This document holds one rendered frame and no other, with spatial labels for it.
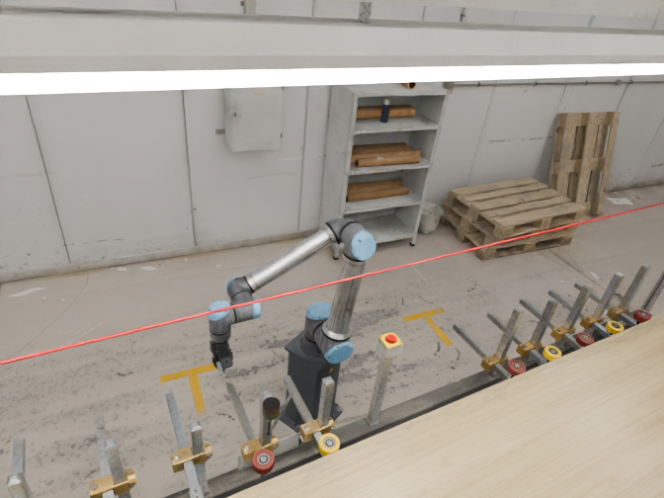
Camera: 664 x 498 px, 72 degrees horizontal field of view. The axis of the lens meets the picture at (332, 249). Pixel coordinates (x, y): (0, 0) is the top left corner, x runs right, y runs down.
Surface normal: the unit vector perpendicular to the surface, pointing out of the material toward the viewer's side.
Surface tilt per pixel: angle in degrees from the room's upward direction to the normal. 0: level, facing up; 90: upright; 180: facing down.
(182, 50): 61
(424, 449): 0
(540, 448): 0
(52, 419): 0
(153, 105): 90
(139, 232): 90
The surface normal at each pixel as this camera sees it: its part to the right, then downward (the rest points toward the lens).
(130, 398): 0.10, -0.83
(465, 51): 0.45, 0.05
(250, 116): 0.40, 0.54
